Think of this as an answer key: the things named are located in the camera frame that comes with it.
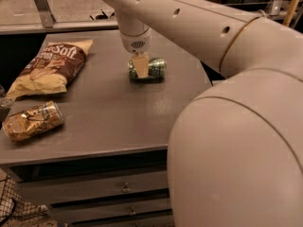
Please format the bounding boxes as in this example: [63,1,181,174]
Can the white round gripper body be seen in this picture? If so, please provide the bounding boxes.
[120,28,152,54]

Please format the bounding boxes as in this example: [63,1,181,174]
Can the cream flat gripper finger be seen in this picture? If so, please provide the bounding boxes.
[132,52,149,79]

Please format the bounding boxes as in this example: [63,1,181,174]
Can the green soda can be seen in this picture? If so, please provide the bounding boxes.
[128,58,167,83]

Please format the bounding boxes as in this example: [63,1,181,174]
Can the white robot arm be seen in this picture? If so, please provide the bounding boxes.
[103,0,303,227]

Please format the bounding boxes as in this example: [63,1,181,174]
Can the crushed gold soda can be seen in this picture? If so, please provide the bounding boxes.
[2,101,64,142]

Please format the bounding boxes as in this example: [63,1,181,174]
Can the brown yellow chip bag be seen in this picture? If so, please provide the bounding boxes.
[7,40,93,98]

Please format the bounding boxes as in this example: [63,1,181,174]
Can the grey drawer cabinet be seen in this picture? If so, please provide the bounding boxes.
[0,30,211,227]

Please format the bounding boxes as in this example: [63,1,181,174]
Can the top grey drawer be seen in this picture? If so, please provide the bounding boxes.
[15,170,168,205]

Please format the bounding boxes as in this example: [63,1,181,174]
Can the grey drawer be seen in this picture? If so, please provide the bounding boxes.
[49,198,171,223]
[15,170,168,205]
[72,213,174,227]

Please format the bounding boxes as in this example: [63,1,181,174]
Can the bottom grey drawer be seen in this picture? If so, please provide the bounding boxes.
[72,213,174,227]

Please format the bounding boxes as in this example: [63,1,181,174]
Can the middle grey drawer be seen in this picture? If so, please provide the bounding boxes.
[49,198,171,223]

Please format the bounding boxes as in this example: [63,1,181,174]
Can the metal railing frame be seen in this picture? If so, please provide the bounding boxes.
[0,0,291,35]

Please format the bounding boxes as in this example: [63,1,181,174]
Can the yellow wooden easel frame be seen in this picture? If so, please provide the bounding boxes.
[283,0,299,26]

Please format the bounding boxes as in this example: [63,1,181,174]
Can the wire mesh basket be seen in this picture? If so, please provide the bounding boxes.
[0,176,47,226]

